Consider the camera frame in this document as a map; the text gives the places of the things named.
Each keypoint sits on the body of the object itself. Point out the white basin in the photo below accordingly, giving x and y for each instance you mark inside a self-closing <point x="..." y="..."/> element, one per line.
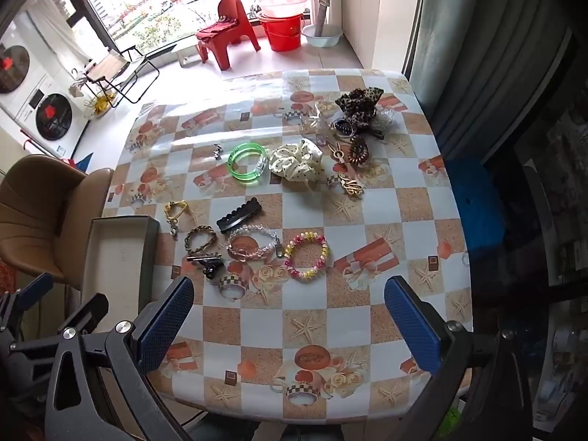
<point x="321" y="36"/>

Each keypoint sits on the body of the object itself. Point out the small silver charm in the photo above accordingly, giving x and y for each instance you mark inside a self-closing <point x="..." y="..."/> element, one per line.
<point x="217" y="151"/>

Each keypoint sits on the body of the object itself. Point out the silver metal hair clip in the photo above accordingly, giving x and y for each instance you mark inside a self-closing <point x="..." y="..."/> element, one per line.
<point x="202" y="258"/>

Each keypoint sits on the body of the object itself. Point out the clear star hair clip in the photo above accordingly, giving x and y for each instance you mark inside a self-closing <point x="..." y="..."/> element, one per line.
<point x="319" y="117"/>

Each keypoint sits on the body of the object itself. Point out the black frame folding chair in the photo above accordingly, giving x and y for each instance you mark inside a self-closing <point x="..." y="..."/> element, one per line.
<point x="110" y="66"/>

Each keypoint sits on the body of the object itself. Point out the black scalloped hair claw clip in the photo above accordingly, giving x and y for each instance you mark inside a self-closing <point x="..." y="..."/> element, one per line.
<point x="239" y="216"/>

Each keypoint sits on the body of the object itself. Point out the gold scissor shaped hair clip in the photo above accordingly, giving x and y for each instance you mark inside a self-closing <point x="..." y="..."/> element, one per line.
<point x="336" y="152"/>

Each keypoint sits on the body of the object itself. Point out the green plastic bangle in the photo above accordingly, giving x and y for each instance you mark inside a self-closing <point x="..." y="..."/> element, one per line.
<point x="239" y="152"/>

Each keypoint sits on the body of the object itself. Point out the pink plastic basin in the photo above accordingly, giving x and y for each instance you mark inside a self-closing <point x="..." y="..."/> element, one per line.
<point x="285" y="4"/>

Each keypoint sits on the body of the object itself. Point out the red plastic chair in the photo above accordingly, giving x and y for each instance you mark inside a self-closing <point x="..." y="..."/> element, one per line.
<point x="234" y="23"/>

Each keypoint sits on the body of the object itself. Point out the small black hair claw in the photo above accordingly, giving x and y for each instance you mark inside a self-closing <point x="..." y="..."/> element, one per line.
<point x="212" y="272"/>

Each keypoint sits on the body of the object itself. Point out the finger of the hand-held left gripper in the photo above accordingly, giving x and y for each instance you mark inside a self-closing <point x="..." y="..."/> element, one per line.
<point x="89" y="312"/>
<point x="36" y="287"/>

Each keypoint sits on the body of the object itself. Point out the leopard print scrunchie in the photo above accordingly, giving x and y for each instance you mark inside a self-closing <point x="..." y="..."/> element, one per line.
<point x="358" y="105"/>

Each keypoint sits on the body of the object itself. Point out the white washing machine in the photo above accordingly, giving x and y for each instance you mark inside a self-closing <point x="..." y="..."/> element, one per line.
<point x="55" y="117"/>
<point x="18" y="69"/>

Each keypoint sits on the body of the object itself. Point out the cream polka dot scrunchie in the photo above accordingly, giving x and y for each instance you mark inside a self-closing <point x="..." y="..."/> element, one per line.
<point x="294" y="161"/>

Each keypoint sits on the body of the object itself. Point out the white cabinet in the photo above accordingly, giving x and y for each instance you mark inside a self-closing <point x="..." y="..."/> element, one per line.
<point x="360" y="9"/>

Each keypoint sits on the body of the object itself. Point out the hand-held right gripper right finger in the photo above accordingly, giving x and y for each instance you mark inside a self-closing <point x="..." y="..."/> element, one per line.
<point x="413" y="326"/>

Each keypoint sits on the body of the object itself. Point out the checkered seashell print tablecloth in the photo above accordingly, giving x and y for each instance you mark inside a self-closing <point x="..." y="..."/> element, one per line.
<point x="298" y="202"/>

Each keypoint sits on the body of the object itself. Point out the dark red cloth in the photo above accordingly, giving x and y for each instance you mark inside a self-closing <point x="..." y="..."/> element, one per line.
<point x="216" y="27"/>

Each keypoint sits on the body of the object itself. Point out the red plastic bucket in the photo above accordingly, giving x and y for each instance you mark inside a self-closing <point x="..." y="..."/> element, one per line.
<point x="281" y="34"/>

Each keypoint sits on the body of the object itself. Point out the thin black hair clip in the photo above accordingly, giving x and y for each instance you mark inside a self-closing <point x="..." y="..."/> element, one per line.
<point x="377" y="133"/>

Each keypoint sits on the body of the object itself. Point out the blue plastic stool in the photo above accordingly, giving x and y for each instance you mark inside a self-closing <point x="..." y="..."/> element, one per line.
<point x="477" y="206"/>

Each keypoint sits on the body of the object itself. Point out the red and blue object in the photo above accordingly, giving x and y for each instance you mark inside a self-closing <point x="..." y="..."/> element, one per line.
<point x="80" y="163"/>

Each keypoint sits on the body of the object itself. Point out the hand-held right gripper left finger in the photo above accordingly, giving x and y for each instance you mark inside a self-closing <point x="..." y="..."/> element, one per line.
<point x="165" y="321"/>

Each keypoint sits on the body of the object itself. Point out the dark oval hair clip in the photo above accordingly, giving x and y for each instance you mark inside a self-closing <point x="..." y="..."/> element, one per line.
<point x="342" y="126"/>

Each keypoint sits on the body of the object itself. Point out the grey box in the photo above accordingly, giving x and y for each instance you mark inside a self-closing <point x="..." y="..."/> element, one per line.
<point x="115" y="262"/>

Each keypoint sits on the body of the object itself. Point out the grey curtain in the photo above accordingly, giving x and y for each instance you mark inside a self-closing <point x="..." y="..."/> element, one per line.
<point x="473" y="55"/>

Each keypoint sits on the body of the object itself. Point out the brown leather chair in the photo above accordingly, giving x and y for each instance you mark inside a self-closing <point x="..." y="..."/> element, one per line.
<point x="41" y="211"/>

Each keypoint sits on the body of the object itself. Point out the yellow ribbon bundle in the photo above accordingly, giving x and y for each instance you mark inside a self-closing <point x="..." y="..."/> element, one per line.
<point x="100" y="103"/>

